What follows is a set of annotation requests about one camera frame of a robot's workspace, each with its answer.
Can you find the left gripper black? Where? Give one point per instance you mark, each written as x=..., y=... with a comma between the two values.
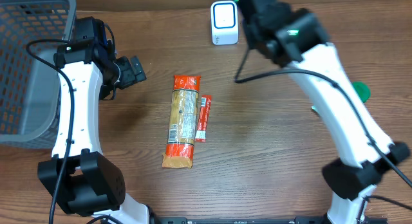
x=136, y=69

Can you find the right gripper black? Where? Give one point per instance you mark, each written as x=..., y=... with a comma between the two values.
x=251, y=35

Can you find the long orange pasta packet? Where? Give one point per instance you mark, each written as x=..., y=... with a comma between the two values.
x=182, y=124

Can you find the red snack stick packet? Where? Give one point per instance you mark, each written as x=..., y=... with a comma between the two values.
x=203, y=118

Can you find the green lid spice jar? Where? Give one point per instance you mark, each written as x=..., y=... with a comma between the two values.
x=362, y=90

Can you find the teal wet wipes pack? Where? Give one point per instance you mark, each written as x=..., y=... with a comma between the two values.
x=314, y=110

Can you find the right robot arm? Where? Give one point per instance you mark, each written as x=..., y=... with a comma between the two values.
x=296, y=41

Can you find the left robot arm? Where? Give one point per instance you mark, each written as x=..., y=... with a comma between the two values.
x=80, y=179

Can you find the white barcode scanner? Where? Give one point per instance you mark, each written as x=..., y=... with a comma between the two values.
x=224, y=22

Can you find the grey plastic mesh basket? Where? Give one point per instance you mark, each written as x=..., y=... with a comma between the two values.
x=30, y=90

